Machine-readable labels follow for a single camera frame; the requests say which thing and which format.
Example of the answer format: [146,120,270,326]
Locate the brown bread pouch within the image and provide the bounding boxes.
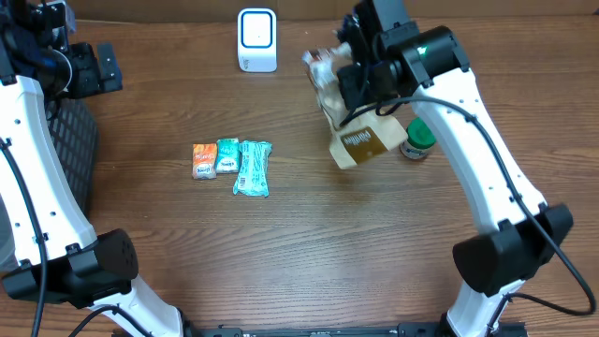
[302,42,407,169]

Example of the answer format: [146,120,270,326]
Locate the green lid jar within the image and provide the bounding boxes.
[400,117,436,160]

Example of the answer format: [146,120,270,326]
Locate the orange snack packet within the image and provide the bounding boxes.
[192,143,218,180]

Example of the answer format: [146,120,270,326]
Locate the long teal wipes pack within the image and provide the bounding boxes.
[233,140,272,198]

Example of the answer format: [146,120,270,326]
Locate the teal gum packet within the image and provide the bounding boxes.
[215,138,240,174]

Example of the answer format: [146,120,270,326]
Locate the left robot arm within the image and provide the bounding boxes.
[1,1,195,336]

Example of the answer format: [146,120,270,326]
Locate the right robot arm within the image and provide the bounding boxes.
[338,0,573,336]

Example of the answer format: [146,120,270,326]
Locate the white barcode scanner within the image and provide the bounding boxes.
[238,7,277,73]

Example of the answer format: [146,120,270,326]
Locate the grey plastic shopping basket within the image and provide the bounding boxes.
[0,95,101,274]

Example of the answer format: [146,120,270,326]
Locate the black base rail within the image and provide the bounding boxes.
[196,321,530,337]

